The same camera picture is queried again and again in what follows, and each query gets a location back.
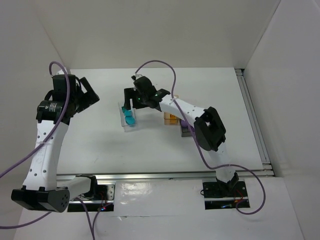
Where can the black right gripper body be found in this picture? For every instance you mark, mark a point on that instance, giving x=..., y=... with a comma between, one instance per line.
x=128, y=93

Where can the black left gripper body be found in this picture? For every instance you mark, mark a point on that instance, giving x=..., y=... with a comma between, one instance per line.
x=88, y=94

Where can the teal lego brick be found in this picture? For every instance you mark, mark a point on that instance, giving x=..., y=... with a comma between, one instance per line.
x=128, y=114
x=130, y=120

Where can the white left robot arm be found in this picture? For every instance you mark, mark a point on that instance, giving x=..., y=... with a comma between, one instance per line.
x=39, y=192

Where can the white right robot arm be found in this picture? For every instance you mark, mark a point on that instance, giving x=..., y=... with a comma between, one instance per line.
x=207, y=126

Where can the clear plastic container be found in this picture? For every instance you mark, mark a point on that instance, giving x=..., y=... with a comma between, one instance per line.
x=128, y=128

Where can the amber plastic container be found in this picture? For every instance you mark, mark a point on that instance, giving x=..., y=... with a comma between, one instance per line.
x=167, y=121

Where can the dark grey plastic container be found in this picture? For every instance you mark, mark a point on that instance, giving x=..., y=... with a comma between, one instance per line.
x=185, y=132

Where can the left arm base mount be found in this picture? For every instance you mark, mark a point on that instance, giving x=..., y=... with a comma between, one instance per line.
x=102, y=200

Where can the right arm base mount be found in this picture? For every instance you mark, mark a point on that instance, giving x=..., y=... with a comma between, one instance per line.
x=216, y=199

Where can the aluminium front rail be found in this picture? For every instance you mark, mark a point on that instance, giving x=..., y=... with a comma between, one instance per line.
x=267, y=172

